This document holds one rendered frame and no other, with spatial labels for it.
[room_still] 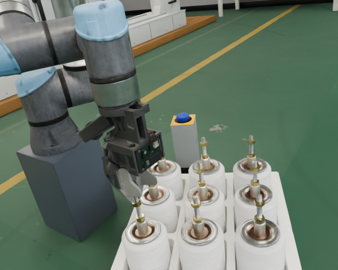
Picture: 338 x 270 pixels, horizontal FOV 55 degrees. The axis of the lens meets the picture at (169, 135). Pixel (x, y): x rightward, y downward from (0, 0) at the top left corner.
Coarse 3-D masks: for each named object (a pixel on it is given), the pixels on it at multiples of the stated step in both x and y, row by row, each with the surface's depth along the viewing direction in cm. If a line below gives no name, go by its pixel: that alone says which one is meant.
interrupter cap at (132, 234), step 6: (132, 222) 70; (150, 222) 70; (156, 222) 69; (132, 228) 69; (150, 228) 68; (156, 228) 68; (126, 234) 67; (132, 234) 67; (138, 234) 67; (150, 234) 67; (156, 234) 66; (132, 240) 66; (138, 240) 65; (144, 240) 65; (150, 240) 65
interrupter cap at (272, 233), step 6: (246, 222) 66; (252, 222) 65; (270, 222) 65; (240, 228) 64; (246, 228) 64; (252, 228) 64; (270, 228) 64; (276, 228) 63; (240, 234) 63; (246, 234) 63; (252, 234) 63; (270, 234) 62; (276, 234) 62; (246, 240) 61; (252, 240) 61; (258, 240) 61; (264, 240) 61; (270, 240) 61; (276, 240) 60; (258, 246) 60; (264, 246) 60
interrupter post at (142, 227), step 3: (138, 222) 66; (141, 222) 66; (144, 222) 66; (138, 225) 66; (141, 225) 66; (144, 225) 66; (147, 225) 67; (138, 228) 66; (141, 228) 66; (144, 228) 66; (147, 228) 67; (138, 231) 67; (141, 231) 67; (144, 231) 67; (147, 231) 67; (141, 234) 67; (144, 234) 67
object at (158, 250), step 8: (160, 224) 69; (160, 232) 67; (160, 240) 66; (128, 248) 65; (136, 248) 64; (144, 248) 64; (152, 248) 64; (160, 248) 66; (168, 248) 69; (128, 256) 67; (136, 256) 65; (144, 256) 65; (152, 256) 65; (160, 256) 67; (168, 256) 69; (128, 264) 70; (136, 264) 66; (144, 264) 66; (152, 264) 66; (160, 264) 67; (168, 264) 70
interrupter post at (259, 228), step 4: (256, 224) 61; (260, 224) 61; (264, 224) 61; (256, 228) 62; (260, 228) 61; (264, 228) 62; (256, 232) 62; (260, 232) 62; (264, 232) 62; (260, 236) 62
